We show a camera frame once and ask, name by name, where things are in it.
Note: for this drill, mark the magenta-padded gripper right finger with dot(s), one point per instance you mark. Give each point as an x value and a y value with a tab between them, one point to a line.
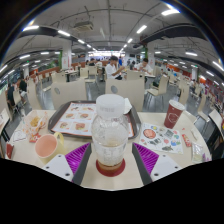
166	165

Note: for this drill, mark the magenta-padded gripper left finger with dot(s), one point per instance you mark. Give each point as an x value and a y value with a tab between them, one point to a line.
56	165

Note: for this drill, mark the clear plastic drink bottle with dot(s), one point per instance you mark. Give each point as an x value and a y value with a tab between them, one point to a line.
110	133

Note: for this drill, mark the yellow mug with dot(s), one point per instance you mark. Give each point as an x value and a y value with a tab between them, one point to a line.
50	150

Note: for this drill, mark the colourful printed paper flyer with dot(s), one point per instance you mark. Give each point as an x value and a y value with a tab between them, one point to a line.
160	138

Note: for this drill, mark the red sauce packet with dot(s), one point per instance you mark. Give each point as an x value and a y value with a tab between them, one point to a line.
187	140
34	138

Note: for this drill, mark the flat round red coaster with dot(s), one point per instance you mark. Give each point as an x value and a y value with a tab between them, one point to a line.
100	170

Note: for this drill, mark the clear bag with snack food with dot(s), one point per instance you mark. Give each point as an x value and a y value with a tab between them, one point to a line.
35	123

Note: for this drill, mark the white printed card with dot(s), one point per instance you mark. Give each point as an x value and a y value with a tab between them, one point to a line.
19	136

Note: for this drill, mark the brown tray with paper liner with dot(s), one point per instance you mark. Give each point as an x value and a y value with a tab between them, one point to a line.
75	120

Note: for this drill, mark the flat red pouch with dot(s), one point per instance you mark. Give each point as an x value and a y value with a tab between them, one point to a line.
10	150

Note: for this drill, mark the red paper cup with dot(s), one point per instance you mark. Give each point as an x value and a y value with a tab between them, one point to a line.
173	115

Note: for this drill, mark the white black-edged table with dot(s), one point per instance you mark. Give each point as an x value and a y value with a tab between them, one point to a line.
3	121
216	120

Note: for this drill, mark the white napkin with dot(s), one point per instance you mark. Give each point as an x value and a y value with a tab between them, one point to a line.
127	106

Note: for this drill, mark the beige chair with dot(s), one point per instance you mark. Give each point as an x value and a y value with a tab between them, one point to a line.
68	93
125	91

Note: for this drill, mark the group of beige chairs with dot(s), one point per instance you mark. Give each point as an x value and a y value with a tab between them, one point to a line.
163	85

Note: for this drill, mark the person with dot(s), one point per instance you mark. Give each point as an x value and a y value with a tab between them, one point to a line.
10	95
144	67
111	70
22	87

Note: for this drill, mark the ceiling air conditioner unit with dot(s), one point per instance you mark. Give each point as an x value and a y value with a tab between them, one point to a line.
83	26

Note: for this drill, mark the ceiling strip lights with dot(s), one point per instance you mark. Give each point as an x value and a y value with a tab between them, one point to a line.
170	12

